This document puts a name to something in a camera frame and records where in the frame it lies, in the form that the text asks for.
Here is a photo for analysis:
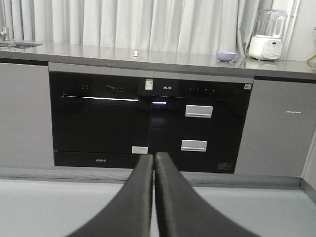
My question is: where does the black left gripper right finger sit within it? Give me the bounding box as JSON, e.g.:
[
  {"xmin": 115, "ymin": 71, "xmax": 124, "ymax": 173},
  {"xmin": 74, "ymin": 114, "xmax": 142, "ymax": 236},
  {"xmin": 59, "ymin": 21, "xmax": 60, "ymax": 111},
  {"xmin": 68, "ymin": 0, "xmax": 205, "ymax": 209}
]
[{"xmin": 155, "ymin": 152, "xmax": 256, "ymax": 237}]

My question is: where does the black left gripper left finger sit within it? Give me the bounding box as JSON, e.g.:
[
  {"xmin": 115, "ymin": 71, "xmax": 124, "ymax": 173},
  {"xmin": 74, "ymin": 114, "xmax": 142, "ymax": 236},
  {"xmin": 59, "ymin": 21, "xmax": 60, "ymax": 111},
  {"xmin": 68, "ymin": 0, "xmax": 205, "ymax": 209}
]
[{"xmin": 69, "ymin": 155, "xmax": 154, "ymax": 237}]

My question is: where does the lilac plastic bowl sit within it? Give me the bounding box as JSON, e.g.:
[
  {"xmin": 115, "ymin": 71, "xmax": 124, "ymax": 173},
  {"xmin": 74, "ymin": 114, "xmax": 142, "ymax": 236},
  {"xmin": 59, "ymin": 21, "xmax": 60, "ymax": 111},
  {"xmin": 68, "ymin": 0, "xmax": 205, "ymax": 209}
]
[{"xmin": 215, "ymin": 51, "xmax": 236, "ymax": 62}]

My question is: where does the black drawer sterilizer cabinet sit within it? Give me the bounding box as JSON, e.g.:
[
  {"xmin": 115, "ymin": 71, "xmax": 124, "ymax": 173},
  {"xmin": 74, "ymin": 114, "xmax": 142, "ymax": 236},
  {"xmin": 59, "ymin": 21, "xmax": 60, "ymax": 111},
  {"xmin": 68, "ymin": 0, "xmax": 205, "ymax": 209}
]
[{"xmin": 149, "ymin": 76, "xmax": 254, "ymax": 173}]

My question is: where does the black built-in dishwasher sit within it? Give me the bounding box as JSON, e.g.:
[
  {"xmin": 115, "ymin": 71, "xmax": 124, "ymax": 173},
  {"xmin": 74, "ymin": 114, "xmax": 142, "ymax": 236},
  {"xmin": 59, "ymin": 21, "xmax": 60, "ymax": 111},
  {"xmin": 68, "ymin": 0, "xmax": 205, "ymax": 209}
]
[{"xmin": 49, "ymin": 63, "xmax": 154, "ymax": 168}]

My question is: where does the grey cabinet door left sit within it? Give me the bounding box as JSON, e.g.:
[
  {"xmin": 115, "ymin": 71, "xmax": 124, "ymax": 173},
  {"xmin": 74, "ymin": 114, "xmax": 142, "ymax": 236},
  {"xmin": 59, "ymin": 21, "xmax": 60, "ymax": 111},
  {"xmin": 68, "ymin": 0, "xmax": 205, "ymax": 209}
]
[{"xmin": 0, "ymin": 63, "xmax": 54, "ymax": 167}]

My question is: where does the grey cabinet door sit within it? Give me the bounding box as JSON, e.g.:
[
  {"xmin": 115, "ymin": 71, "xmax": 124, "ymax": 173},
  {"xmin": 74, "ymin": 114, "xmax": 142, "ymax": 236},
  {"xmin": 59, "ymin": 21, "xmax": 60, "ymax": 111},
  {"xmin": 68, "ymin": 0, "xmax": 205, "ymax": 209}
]
[
  {"xmin": 0, "ymin": 63, "xmax": 54, "ymax": 167},
  {"xmin": 235, "ymin": 79, "xmax": 316, "ymax": 177}
]

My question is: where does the grey cabinet door right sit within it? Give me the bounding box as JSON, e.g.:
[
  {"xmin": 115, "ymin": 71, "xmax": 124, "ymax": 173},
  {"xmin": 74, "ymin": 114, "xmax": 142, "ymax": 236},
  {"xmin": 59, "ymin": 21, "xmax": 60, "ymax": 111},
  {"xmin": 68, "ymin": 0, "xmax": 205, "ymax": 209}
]
[{"xmin": 235, "ymin": 79, "xmax": 316, "ymax": 177}]

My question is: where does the white curtain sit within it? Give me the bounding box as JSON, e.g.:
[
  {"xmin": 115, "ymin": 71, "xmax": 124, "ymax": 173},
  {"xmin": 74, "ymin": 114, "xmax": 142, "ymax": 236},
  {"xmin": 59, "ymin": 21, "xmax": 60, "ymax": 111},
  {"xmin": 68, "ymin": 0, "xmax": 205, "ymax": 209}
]
[{"xmin": 0, "ymin": 0, "xmax": 297, "ymax": 54}]

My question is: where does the steel kitchen sink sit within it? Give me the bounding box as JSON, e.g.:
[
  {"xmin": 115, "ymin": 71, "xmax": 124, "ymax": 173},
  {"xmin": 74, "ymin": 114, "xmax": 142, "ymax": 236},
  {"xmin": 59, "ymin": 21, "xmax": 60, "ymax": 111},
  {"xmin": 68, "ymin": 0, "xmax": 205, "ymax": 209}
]
[{"xmin": 0, "ymin": 27, "xmax": 42, "ymax": 50}]

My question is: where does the lower silver drawer handle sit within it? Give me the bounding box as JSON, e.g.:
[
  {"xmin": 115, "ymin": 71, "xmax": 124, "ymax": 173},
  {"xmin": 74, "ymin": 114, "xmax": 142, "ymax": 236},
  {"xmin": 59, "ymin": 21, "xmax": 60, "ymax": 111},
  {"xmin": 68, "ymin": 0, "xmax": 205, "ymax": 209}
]
[{"xmin": 181, "ymin": 140, "xmax": 207, "ymax": 152}]

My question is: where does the silver drawer handle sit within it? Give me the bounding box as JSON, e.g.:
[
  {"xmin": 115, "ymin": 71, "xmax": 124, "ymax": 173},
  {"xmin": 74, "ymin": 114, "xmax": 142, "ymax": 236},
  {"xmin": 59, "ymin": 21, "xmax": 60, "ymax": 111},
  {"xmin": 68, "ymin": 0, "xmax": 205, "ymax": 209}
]
[
  {"xmin": 185, "ymin": 105, "xmax": 213, "ymax": 118},
  {"xmin": 181, "ymin": 140, "xmax": 207, "ymax": 152}
]

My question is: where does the upper silver drawer handle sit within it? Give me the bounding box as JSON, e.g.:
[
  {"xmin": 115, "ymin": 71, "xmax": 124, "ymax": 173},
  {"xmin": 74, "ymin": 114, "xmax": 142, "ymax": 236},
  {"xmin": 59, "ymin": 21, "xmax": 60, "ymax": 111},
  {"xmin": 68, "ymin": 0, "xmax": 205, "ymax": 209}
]
[{"xmin": 185, "ymin": 105, "xmax": 213, "ymax": 118}]

